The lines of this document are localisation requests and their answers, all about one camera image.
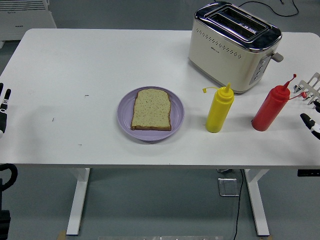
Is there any black floor cable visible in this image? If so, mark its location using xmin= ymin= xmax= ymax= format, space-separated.
xmin=236 ymin=0 xmax=300 ymax=18

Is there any yellow squeeze bottle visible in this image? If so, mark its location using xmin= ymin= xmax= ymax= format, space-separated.
xmin=202 ymin=82 xmax=235 ymax=134

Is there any black table control panel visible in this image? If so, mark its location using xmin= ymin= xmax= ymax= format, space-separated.
xmin=297 ymin=169 xmax=320 ymax=177

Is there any metal toast rack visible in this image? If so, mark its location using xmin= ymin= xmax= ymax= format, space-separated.
xmin=292 ymin=72 xmax=320 ymax=110

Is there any red squeeze bottle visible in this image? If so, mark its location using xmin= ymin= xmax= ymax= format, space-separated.
xmin=251 ymin=73 xmax=308 ymax=132

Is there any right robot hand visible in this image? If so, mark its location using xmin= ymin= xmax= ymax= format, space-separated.
xmin=299 ymin=99 xmax=320 ymax=141

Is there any speckled bread slice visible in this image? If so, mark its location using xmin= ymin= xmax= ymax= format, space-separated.
xmin=130 ymin=88 xmax=173 ymax=132

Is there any cream and chrome toaster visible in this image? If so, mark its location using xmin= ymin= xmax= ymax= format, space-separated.
xmin=187 ymin=0 xmax=285 ymax=95

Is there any white table leg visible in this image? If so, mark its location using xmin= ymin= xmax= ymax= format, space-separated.
xmin=243 ymin=169 xmax=271 ymax=237
xmin=65 ymin=167 xmax=91 ymax=237

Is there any purple plate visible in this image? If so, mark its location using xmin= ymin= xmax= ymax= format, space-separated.
xmin=117 ymin=86 xmax=186 ymax=142

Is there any metal floor plate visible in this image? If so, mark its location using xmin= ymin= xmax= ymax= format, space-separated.
xmin=217 ymin=177 xmax=241 ymax=197

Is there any white floor appliance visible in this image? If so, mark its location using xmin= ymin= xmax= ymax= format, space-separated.
xmin=0 ymin=0 xmax=58 ymax=49

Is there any black cable under table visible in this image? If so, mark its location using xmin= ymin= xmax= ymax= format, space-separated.
xmin=232 ymin=169 xmax=245 ymax=240

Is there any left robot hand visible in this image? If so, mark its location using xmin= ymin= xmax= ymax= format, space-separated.
xmin=0 ymin=82 xmax=13 ymax=140

